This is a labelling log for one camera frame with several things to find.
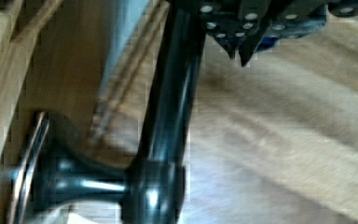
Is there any black metal drawer handle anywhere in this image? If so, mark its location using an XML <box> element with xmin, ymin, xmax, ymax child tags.
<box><xmin>5</xmin><ymin>0</ymin><xmax>206</xmax><ymax>224</ymax></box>

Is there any wooden drawer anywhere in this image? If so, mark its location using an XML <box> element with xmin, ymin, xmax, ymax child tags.
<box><xmin>0</xmin><ymin>0</ymin><xmax>152</xmax><ymax>224</ymax></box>

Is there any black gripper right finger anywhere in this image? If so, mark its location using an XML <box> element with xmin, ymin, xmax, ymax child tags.
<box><xmin>239</xmin><ymin>0</ymin><xmax>358</xmax><ymax>66</ymax></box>

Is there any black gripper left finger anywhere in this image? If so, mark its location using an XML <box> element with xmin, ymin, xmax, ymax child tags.
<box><xmin>198</xmin><ymin>0</ymin><xmax>269</xmax><ymax>60</ymax></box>

